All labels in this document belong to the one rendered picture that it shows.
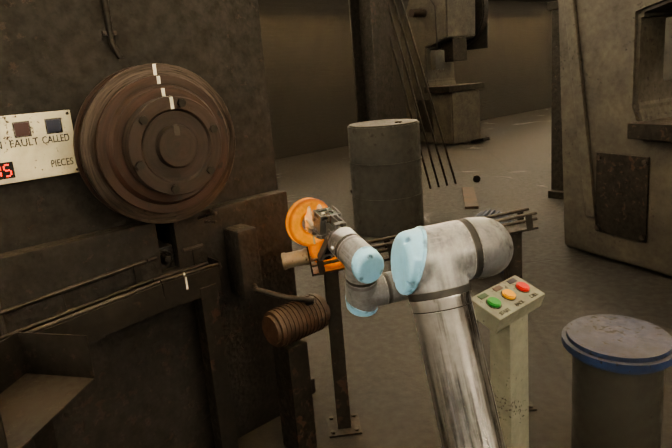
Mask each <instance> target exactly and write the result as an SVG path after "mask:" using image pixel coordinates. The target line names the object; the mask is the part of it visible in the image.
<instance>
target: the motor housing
mask: <svg viewBox="0 0 672 448"><path fill-rule="evenodd" d="M306 297H315V298H316V299H317V302H316V303H314V304H312V305H310V306H306V305H305V302H295V301H291V302H289V303H286V304H283V305H281V306H278V307H275V308H273V309H270V310H269V311H268V312H266V313H265V314H264V316H263V320H262V329H263V333H264V335H265V337H266V339H267V340H268V342H269V343H270V344H272V348H273V356H274V365H275V374H276V383H277V391H278V400H279V409H280V418H281V426H282V435H283V444H284V445H285V446H286V447H288V448H316V447H317V438H316V428H315V418H314V407H313V397H312V387H311V377H310V367H309V357H308V347H307V342H306V341H304V340H302V338H304V337H306V336H309V335H311V334H313V333H315V332H318V331H320V330H322V329H324V328H325V327H326V326H327V325H328V324H329V322H330V316H331V313H330V308H329V305H328V304H327V302H326V300H325V299H324V298H323V297H321V296H320V295H318V294H308V295H306Z"/></svg>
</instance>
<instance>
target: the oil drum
mask: <svg viewBox="0 0 672 448"><path fill-rule="evenodd" d="M347 131H348V145H349V158H350V161H349V164H350V171H351V184H352V194H351V195H352V198H353V210H354V224H355V230H356V231H357V232H358V233H359V234H361V235H364V236H369V237H381V238H384V237H388V236H393V235H398V234H399V233H400V232H402V231H406V230H410V229H414V228H415V227H417V226H422V227H423V226H424V207H423V192H424V190H423V187H422V166H421V159H422V156H421V145H420V124H419V121H418V120H417V119H384V120H373V121H364V122H357V123H352V124H349V126H347Z"/></svg>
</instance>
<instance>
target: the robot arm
mask: <svg viewBox="0 0 672 448"><path fill-rule="evenodd" d="M334 210H336V211H337V212H338V213H336V212H335V211H334ZM305 226H306V230H307V232H308V233H310V234H311V235H312V236H313V235H314V237H316V238H318V239H321V240H322V239H324V242H323V244H322V246H321V248H320V250H319V252H318V254H317V257H318V259H319V261H324V260H328V259H332V258H333V256H335V257H336V258H337V259H338V260H339V261H340V262H341V263H342V264H343V265H344V267H345V290H346V295H345V300H346V306H347V309H348V310H349V311H350V312H351V313H352V314H354V315H356V316H360V317H368V316H371V315H373V314H374V313H375V312H376V311H377V309H378V306H382V305H387V304H390V303H394V302H399V301H403V300H408V299H409V303H410V304H411V306H412V310H413V315H414V319H415V324H416V329H417V333H418V338H419V342H420V347H421V352H422V356H423V361H424V365H425V370H426V374H427V379H428V384H429V388H430V393H431V397H432V402H433V407H434V411H435V416H436V420H437V425H438V429H439V434H440V439H441V443H442V448H506V446H505V442H504V437H503V433H502V429H501V424H500V420H499V416H498V411H497V407H496V403H495V398H494V394H493V390H492V385H491V381H490V377H489V372H488V368H487V364H486V359H485V355H484V351H483V346H482V342H481V338H480V333H479V329H478V325H477V320H476V316H475V312H474V307H473V303H472V299H471V287H470V283H469V280H472V279H477V278H487V277H491V276H494V275H496V274H498V273H500V272H502V271H503V270H504V269H505V268H506V267H507V266H508V265H509V263H510V261H511V259H512V256H513V250H514V249H513V241H512V238H511V236H510V234H509V232H508V231H507V230H506V228H505V227H504V226H503V225H502V224H501V223H499V222H497V221H495V220H493V219H490V218H486V217H468V218H462V219H459V220H453V221H448V222H443V223H438V224H433V225H428V226H423V227H422V226H417V227H415V228H414V229H410V230H406V231H402V232H400V233H399V234H398V235H397V236H396V238H395V239H394V242H393V245H392V249H391V271H388V272H383V269H384V261H383V258H382V256H381V255H380V254H379V252H378V251H377V250H376V249H375V248H373V247H371V246H370V245H369V244H368V243H367V242H366V241H365V240H363V239H362V238H361V237H360V236H359V235H358V234H357V233H356V232H355V231H354V230H352V229H351V228H349V227H346V222H345V221H344V220H343V219H342V218H341V212H340V211H339V210H337V209H336V208H335V207H334V206H332V208H330V207H327V208H322V206H321V205H320V204H318V206H317V209H316V210H313V211H311V208H310V206H308V208H307V214H306V215H305ZM382 272H383V273H382Z"/></svg>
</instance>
